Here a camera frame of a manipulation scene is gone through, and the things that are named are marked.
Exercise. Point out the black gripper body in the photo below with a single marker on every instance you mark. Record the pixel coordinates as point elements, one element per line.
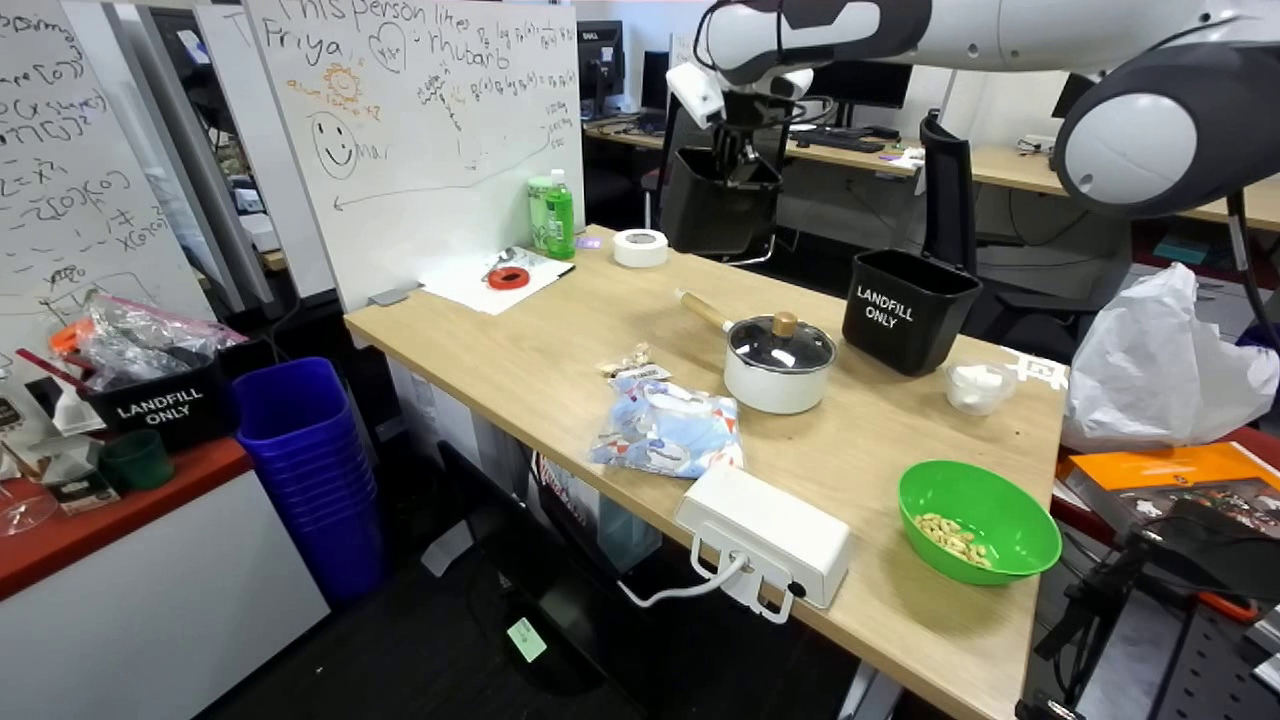
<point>752,124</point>

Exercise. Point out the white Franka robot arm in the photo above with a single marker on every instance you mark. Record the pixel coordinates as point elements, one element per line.
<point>1134,134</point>

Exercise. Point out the stack of blue bins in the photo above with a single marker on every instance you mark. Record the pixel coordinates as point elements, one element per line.
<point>311,467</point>

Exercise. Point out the black mesh office chair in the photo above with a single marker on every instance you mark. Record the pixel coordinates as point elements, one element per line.
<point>664,134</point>
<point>947,201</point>

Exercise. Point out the white bowl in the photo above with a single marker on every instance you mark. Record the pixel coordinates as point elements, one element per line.
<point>640,249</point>

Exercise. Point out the black Dell computer monitor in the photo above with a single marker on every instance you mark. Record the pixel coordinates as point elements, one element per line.
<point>600,63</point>

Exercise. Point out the green bag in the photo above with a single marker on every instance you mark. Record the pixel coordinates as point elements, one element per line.
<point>548,220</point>

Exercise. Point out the white pot glass lid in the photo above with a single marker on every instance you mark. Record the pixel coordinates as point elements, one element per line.
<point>777,366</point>

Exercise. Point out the long wooden office desk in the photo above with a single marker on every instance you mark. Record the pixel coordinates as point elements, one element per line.
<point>1014,164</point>

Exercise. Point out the red tape roll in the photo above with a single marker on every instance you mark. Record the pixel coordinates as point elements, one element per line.
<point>511,276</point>

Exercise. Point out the blue white tissue pack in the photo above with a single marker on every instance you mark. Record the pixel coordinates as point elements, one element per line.
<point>664,424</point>

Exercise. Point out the whiteboard with sun drawing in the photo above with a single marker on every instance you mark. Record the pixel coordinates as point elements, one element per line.
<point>424,144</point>

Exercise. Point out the white paper sheet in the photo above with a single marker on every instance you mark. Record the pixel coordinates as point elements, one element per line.
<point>460,282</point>

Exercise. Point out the white crumpled object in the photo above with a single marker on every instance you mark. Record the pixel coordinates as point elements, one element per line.
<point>980,386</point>

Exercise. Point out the white tape marker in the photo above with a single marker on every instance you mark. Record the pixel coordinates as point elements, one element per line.
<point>1040,369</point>

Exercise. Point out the white power strip box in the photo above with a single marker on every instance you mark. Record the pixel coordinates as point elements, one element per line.
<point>766,534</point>

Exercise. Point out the green plastic bowl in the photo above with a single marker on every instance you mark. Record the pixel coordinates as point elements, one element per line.
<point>980,521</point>

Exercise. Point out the white plastic bag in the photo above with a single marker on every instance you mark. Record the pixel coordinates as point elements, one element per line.
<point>1160,366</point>

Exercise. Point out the orange cardboard box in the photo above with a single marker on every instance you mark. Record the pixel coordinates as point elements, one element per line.
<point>1160,470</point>

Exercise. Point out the black device green sticker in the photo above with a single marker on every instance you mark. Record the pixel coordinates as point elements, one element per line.
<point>545,625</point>

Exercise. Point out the crumpled plastic trash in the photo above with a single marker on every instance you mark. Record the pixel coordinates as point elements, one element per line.
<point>142,341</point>

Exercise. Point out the black bin full of trash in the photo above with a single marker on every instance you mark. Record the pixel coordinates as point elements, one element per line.
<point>166,410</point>

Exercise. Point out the whiteboard with dense writing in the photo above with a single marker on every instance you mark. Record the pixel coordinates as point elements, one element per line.
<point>73,172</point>

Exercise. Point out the small dark green cup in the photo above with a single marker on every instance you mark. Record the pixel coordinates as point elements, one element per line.
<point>136,460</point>

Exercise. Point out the black optical breadboard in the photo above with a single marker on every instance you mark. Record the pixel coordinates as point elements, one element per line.
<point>1203,664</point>

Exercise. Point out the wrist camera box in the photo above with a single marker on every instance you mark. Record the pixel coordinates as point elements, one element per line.
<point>698,93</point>

